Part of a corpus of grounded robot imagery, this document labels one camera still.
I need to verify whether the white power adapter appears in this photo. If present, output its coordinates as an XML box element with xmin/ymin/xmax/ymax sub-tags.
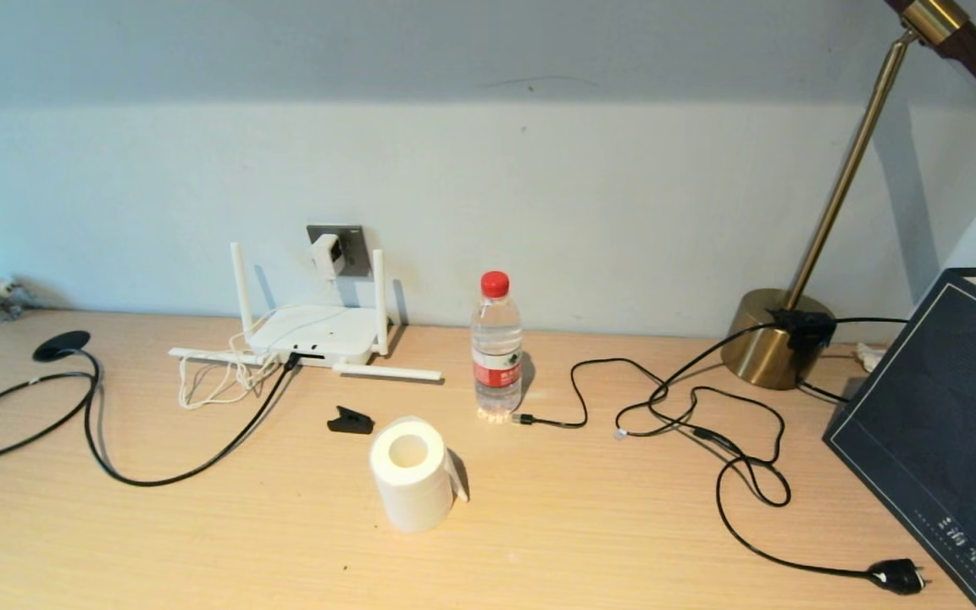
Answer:
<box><xmin>311</xmin><ymin>234</ymin><xmax>345</xmax><ymax>281</ymax></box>

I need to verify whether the black ethernet cable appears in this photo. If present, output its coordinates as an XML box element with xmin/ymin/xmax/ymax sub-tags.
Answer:
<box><xmin>0</xmin><ymin>349</ymin><xmax>302</xmax><ymax>488</ymax></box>

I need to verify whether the white router with antennas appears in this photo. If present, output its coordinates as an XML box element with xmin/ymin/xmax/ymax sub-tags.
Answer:
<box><xmin>168</xmin><ymin>242</ymin><xmax>444</xmax><ymax>382</ymax></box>

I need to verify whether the clear red-capped water bottle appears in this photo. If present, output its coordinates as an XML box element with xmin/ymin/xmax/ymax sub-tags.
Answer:
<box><xmin>469</xmin><ymin>270</ymin><xmax>524</xmax><ymax>422</ymax></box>

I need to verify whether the small black clip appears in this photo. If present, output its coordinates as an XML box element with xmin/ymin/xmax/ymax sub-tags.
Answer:
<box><xmin>327</xmin><ymin>407</ymin><xmax>375</xmax><ymax>435</ymax></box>

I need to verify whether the white toilet paper roll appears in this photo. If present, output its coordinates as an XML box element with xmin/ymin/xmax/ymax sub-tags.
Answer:
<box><xmin>369</xmin><ymin>416</ymin><xmax>469</xmax><ymax>534</ymax></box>

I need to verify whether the brass desk lamp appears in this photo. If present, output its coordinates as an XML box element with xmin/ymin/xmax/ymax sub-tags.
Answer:
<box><xmin>721</xmin><ymin>0</ymin><xmax>976</xmax><ymax>391</ymax></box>

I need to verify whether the thin black connector cable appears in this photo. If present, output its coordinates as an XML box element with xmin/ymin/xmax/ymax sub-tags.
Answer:
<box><xmin>512</xmin><ymin>358</ymin><xmax>701</xmax><ymax>441</ymax></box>

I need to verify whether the grey wall socket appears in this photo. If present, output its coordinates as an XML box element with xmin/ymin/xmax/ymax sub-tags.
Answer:
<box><xmin>307</xmin><ymin>225</ymin><xmax>369</xmax><ymax>278</ymax></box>

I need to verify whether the white adapter cord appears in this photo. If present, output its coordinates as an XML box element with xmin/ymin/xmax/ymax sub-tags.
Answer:
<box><xmin>176</xmin><ymin>281</ymin><xmax>345</xmax><ymax>412</ymax></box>

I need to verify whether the black lamp power cord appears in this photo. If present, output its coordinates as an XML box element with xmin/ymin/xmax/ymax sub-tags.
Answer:
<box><xmin>615</xmin><ymin>308</ymin><xmax>931</xmax><ymax>596</ymax></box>

